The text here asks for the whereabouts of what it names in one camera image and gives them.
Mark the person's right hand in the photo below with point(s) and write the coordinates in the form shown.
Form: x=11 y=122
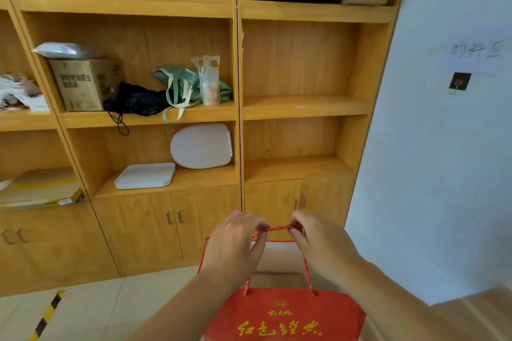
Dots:
x=324 y=245

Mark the person's left hand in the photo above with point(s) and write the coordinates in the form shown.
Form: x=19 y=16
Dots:
x=228 y=247

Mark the person's right thumb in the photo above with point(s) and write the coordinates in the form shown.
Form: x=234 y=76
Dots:
x=296 y=239

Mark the person's left thumb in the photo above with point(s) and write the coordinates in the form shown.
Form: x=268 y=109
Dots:
x=259 y=245

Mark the red paper gift bag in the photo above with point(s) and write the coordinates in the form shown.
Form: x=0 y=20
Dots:
x=280 y=312

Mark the person's right forearm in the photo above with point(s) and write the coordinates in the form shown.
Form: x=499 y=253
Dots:
x=392 y=304

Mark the person's left forearm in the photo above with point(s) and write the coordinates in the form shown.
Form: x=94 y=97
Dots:
x=188 y=308

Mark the wooden cabinet door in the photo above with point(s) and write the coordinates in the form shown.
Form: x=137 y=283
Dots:
x=272 y=203
x=326 y=199
x=138 y=233
x=204 y=219

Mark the white toilet seat lid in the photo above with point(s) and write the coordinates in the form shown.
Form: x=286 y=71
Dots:
x=202 y=147

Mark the white rectangular tray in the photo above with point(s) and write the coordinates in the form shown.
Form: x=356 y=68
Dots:
x=144 y=176

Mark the clear plastic bag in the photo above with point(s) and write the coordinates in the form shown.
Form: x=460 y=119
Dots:
x=208 y=83

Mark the wooden shelf cabinet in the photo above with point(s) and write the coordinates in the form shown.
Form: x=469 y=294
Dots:
x=296 y=65

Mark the green striped tote bag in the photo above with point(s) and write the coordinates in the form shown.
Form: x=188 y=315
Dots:
x=182 y=83

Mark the black cloth bag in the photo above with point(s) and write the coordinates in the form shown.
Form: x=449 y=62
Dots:
x=136 y=99

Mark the black yellow hazard tape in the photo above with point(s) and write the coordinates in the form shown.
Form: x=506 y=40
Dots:
x=47 y=314

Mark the flat yellow cardboard box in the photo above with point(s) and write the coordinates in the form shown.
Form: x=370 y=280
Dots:
x=38 y=189

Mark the brown cardboard box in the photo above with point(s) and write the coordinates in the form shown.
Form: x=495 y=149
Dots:
x=84 y=83

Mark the white plastic packet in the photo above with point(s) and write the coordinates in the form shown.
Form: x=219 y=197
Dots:
x=64 y=50

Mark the pile of white packaging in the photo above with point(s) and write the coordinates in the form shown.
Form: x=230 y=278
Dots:
x=18 y=91

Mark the metal wall hook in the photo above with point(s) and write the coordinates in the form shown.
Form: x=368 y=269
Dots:
x=460 y=81

